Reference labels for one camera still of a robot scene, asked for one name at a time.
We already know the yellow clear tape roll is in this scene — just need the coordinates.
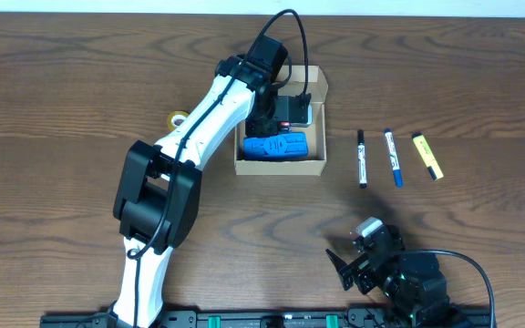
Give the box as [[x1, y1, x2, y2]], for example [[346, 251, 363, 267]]
[[167, 111, 189, 131]]

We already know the yellow highlighter pen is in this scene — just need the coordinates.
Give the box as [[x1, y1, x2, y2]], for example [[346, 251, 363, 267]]
[[412, 133, 444, 180]]

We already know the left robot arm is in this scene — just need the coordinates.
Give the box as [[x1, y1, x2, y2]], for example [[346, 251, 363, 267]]
[[108, 36, 288, 327]]

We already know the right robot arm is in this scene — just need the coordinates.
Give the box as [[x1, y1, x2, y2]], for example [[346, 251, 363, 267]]
[[325, 218, 473, 327]]

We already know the open cardboard box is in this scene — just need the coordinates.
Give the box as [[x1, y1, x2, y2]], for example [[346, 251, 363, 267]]
[[234, 66, 328, 176]]

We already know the blue whiteboard marker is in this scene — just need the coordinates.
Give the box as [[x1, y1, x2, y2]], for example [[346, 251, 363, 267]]
[[384, 128, 404, 188]]

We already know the black whiteboard marker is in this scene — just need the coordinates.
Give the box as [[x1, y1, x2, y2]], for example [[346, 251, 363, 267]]
[[357, 129, 367, 189]]

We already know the black mounting rail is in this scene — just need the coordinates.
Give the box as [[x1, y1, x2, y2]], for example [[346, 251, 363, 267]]
[[39, 307, 494, 328]]

